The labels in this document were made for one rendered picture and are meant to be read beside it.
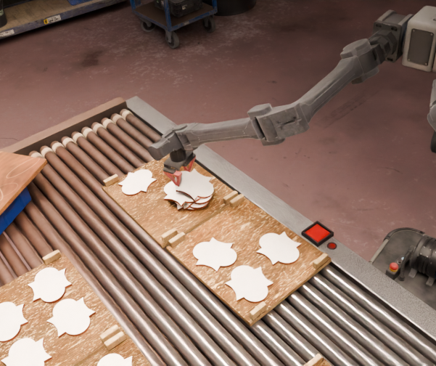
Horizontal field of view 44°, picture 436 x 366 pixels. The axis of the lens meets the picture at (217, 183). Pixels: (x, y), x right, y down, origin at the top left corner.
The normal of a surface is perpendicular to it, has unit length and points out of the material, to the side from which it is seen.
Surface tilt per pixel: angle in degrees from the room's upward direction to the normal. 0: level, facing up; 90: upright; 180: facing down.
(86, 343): 0
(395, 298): 0
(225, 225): 0
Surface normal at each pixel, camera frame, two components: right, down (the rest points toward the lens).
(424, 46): -0.62, 0.55
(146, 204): -0.08, -0.75
